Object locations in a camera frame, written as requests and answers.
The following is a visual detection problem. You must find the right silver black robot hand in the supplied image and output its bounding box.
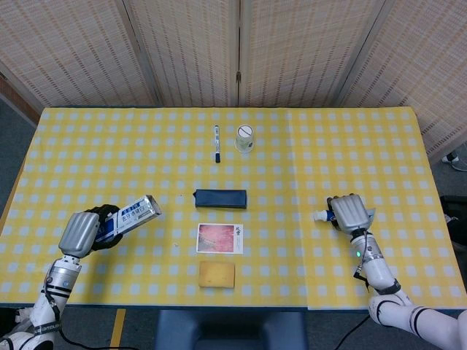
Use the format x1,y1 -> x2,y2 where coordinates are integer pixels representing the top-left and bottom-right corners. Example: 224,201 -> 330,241
325,193 -> 377,234

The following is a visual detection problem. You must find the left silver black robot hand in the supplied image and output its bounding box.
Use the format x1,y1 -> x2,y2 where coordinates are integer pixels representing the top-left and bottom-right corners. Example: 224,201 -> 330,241
58,204 -> 125,259

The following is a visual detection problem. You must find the blue white toothpaste tube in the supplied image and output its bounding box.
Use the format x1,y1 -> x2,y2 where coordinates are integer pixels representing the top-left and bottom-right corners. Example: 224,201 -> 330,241
314,206 -> 377,223

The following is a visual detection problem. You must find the blue white toothpaste box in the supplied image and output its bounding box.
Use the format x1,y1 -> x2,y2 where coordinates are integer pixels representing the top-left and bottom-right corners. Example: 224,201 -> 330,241
96,194 -> 163,244

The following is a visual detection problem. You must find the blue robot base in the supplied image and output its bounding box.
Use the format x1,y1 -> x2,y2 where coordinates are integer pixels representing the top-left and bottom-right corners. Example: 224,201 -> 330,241
155,309 -> 309,350

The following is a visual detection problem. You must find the dark blue rectangular case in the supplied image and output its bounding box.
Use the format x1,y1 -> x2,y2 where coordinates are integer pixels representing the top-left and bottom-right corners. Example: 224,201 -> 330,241
193,188 -> 249,211

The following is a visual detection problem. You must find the yellow white checked tablecloth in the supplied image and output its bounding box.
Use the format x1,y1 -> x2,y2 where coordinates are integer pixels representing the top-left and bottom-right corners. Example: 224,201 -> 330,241
0,106 -> 467,311

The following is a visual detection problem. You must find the black bag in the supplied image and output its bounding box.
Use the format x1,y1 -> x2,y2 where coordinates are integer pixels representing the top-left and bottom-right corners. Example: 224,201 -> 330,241
439,195 -> 467,252

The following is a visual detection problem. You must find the white grey shoe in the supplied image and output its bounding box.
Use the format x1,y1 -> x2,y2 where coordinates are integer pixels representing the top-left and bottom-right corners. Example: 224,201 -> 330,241
442,151 -> 467,172

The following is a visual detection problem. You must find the red photo postcard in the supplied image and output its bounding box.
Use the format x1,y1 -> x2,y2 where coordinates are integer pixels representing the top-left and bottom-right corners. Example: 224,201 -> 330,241
196,222 -> 244,255

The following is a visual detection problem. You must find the yellow sponge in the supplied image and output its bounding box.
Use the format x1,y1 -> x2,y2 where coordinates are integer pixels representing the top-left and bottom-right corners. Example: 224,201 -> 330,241
198,260 -> 236,289

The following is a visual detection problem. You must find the blue white marker pen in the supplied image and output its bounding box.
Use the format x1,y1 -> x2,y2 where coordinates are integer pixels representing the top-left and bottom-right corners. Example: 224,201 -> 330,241
213,125 -> 222,164

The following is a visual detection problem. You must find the woven folding screen panel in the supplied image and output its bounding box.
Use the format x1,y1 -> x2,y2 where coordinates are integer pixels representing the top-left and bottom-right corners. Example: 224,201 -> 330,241
339,0 -> 467,158
239,0 -> 386,108
123,0 -> 242,108
0,0 -> 158,109

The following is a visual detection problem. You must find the black floor cable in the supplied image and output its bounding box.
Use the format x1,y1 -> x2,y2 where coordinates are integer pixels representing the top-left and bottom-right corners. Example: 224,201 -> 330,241
63,326 -> 110,350
341,314 -> 371,350

